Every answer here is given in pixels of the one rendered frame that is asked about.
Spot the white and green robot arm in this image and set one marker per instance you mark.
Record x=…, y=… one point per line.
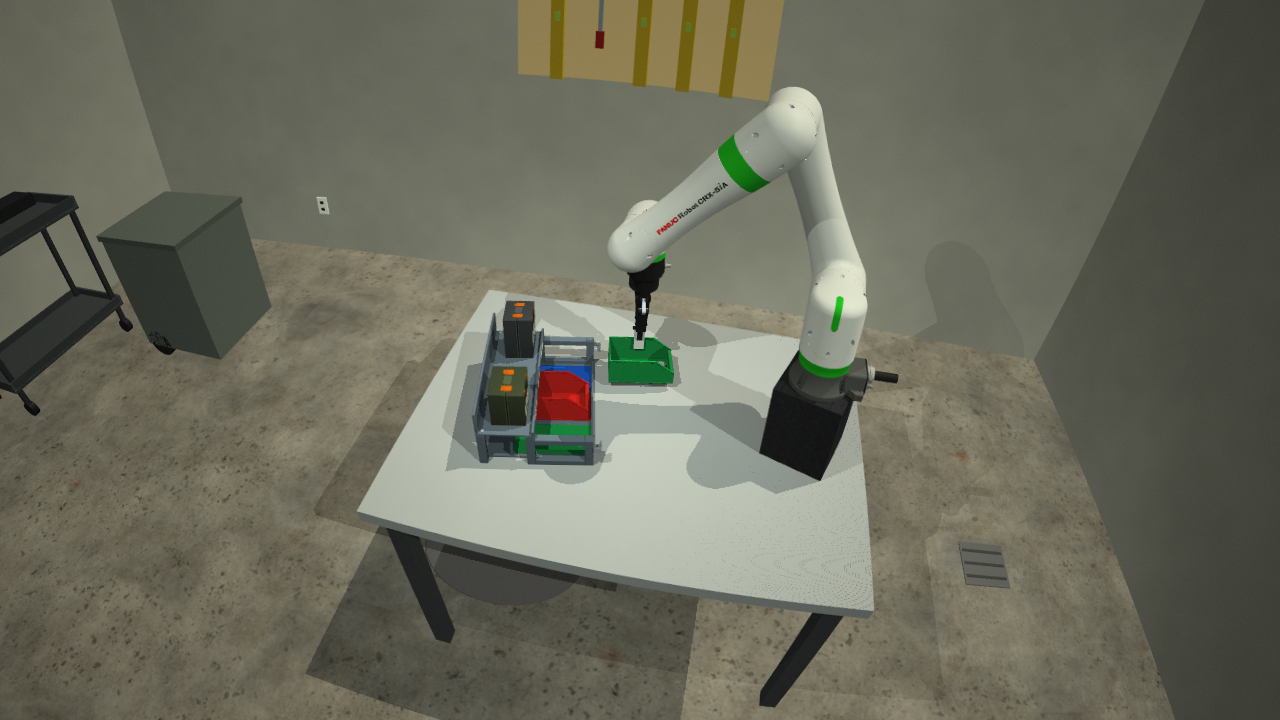
x=771, y=144

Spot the red bin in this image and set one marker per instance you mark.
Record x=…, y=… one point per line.
x=561, y=396

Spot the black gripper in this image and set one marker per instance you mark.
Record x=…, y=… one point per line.
x=643, y=289

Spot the green bin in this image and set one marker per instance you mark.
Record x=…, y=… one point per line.
x=629, y=365

